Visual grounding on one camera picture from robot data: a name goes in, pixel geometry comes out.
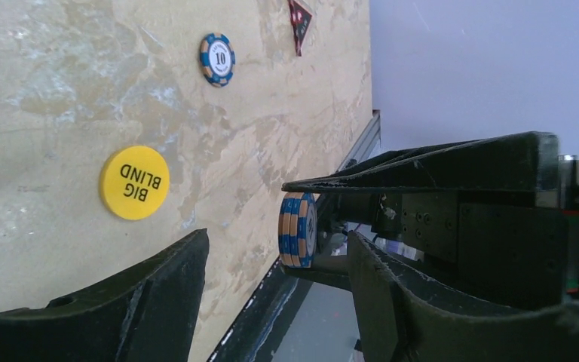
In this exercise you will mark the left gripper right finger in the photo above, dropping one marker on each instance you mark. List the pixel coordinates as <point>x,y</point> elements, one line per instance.
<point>406,315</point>

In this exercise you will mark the yellow big blind button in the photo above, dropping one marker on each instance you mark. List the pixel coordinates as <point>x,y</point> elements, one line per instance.
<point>134,182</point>

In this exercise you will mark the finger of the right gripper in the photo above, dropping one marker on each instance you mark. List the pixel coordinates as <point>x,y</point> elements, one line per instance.
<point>327,270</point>

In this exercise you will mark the single blue ten chip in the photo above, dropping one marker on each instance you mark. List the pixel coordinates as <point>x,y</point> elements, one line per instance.
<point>217,59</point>

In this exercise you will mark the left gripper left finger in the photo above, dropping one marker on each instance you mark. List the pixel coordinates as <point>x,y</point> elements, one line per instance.
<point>146,312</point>

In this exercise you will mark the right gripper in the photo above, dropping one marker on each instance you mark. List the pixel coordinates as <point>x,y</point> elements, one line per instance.
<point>473,212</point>

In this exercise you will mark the red triangular all-in button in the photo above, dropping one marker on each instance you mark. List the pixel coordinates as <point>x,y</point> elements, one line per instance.
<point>300,17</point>

